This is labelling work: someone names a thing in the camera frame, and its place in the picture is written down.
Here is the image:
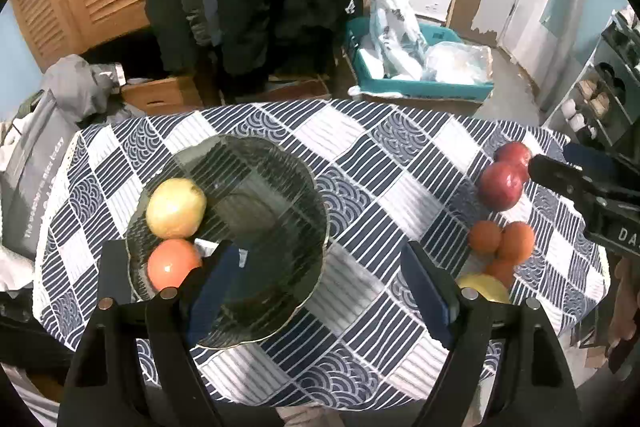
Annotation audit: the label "ribbed clear glass plate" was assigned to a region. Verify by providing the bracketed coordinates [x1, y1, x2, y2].
[125, 136, 331, 350]

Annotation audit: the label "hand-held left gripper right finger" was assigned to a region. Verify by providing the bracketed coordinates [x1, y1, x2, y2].
[400, 241, 581, 427]

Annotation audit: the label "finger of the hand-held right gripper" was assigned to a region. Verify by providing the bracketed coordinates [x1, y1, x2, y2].
[564, 143, 640, 195]
[528, 154, 598, 210]

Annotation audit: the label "beige shoes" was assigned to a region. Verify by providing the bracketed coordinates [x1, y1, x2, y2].
[575, 79, 612, 112]

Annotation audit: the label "white printed rice bag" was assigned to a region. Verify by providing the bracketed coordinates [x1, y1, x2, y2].
[336, 0, 431, 80]

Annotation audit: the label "grey jacket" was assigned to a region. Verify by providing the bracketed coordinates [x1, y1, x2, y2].
[40, 54, 146, 128]

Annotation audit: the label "blue white patterned tablecloth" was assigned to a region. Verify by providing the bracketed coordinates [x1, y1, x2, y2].
[32, 99, 611, 410]

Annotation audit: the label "grey shoe rack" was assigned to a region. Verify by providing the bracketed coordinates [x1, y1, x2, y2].
[542, 7, 640, 152]

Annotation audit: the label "red apple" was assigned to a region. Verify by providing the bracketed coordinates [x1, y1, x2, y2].
[494, 142, 533, 180]
[478, 162, 525, 211]

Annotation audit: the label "brown cardboard box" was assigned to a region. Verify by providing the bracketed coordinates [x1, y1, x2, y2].
[220, 74, 333, 105]
[120, 76, 203, 115]

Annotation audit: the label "teal cardboard box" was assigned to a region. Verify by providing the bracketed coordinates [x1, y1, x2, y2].
[345, 17, 496, 102]

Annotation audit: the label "white shoes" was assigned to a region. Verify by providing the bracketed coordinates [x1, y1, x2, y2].
[560, 99, 598, 132]

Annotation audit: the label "person's right hand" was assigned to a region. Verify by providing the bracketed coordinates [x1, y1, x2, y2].
[609, 256, 640, 374]

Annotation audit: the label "yellow green apple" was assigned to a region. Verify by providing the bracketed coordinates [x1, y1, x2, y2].
[146, 178, 207, 239]

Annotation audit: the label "small orange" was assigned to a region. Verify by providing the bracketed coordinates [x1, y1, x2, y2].
[468, 221, 502, 255]
[497, 222, 536, 263]
[485, 259, 516, 288]

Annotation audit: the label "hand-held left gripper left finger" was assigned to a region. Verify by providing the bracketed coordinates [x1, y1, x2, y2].
[57, 239, 247, 427]

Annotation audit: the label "orange fruit in bowl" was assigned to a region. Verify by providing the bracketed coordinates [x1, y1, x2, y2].
[146, 238, 203, 293]

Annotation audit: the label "grey tote bag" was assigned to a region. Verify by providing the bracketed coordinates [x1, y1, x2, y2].
[0, 89, 83, 258]

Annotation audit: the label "clear plastic bag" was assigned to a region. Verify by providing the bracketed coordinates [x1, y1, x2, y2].
[422, 41, 493, 85]

